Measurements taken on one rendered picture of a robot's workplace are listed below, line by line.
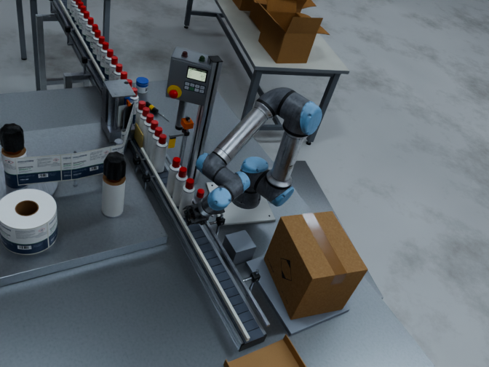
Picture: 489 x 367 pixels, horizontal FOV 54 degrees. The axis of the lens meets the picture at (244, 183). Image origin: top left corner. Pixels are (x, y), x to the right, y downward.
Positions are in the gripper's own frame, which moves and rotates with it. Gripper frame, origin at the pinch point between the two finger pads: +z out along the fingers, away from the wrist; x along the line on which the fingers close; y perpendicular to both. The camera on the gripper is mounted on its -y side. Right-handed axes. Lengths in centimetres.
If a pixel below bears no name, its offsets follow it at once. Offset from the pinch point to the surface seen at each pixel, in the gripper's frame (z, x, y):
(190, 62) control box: -29, -56, -5
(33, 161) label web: 10, -39, 55
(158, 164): 17.4, -30.9, 1.7
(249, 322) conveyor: -20.0, 45.6, -1.3
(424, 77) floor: 182, -129, -420
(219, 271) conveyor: -7.6, 24.1, -0.9
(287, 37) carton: 63, -120, -134
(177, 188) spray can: 2.1, -14.4, 2.7
